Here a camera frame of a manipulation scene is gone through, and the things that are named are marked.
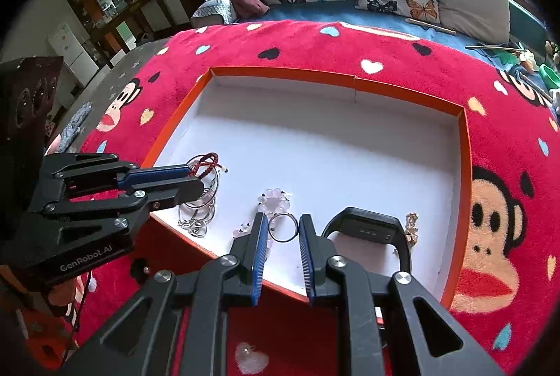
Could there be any black cable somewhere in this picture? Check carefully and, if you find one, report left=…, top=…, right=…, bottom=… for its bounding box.
left=61, top=270, right=95, bottom=364

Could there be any pink bead bracelet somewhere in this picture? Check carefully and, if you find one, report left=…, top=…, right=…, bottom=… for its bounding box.
left=231, top=186, right=293, bottom=241

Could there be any red monkey print blanket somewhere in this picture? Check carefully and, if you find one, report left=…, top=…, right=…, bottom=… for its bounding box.
left=82, top=21, right=559, bottom=375

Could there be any orange white shallow box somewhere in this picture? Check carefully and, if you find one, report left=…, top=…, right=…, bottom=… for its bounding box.
left=144, top=67, right=472, bottom=306

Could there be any black smart band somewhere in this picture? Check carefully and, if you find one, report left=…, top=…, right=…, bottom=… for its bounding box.
left=322, top=206, right=412, bottom=276

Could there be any small gold ornament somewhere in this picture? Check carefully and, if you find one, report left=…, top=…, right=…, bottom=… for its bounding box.
left=404, top=212, right=419, bottom=248

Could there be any beige plain pillow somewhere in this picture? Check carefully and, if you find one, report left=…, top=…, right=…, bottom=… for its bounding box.
left=439, top=0, right=511, bottom=44

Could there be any white small cabinet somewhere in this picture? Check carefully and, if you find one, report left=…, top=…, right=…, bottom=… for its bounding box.
left=48, top=23, right=99, bottom=87

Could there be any dark wooden desk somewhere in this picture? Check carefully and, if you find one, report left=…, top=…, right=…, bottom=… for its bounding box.
left=89, top=0, right=176, bottom=53

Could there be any red cord bracelet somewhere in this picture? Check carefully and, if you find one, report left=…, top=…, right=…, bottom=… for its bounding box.
left=185, top=151, right=230, bottom=180

